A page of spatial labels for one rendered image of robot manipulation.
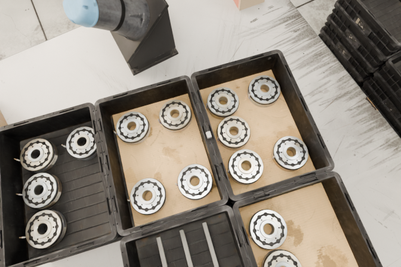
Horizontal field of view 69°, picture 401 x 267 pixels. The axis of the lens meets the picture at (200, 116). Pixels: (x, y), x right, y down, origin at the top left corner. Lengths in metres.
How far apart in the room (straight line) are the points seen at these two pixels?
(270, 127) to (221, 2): 0.65
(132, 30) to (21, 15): 1.71
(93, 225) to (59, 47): 0.77
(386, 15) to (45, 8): 2.25
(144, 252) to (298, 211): 0.45
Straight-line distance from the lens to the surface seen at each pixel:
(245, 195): 0.80
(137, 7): 1.03
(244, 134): 0.91
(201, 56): 1.21
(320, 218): 0.94
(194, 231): 0.89
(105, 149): 0.87
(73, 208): 0.98
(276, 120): 0.97
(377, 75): 1.75
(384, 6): 1.85
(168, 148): 0.93
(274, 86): 0.98
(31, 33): 2.52
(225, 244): 0.89
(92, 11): 0.94
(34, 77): 1.36
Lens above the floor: 1.72
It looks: 69 degrees down
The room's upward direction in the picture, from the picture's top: 6 degrees counter-clockwise
